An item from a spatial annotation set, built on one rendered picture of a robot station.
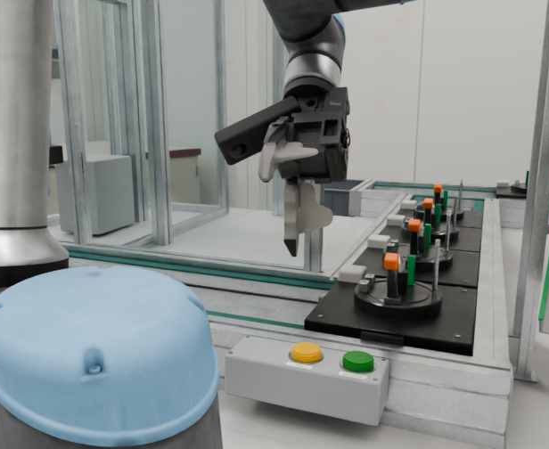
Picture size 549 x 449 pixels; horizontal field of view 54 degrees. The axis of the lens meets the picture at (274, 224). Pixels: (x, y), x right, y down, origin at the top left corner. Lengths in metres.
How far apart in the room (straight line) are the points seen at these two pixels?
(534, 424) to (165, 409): 0.66
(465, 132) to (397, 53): 0.84
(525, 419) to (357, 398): 0.27
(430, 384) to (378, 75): 3.91
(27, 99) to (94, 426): 0.22
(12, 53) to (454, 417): 0.64
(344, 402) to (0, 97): 0.52
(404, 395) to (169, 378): 0.53
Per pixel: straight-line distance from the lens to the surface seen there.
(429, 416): 0.79
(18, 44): 0.39
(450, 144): 4.22
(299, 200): 0.69
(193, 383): 0.28
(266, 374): 0.73
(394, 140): 4.44
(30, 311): 0.30
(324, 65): 0.72
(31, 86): 0.40
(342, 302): 0.90
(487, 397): 0.76
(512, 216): 2.05
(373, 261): 1.13
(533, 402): 0.91
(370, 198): 2.09
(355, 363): 0.70
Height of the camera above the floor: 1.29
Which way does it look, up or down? 13 degrees down
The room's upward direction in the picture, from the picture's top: straight up
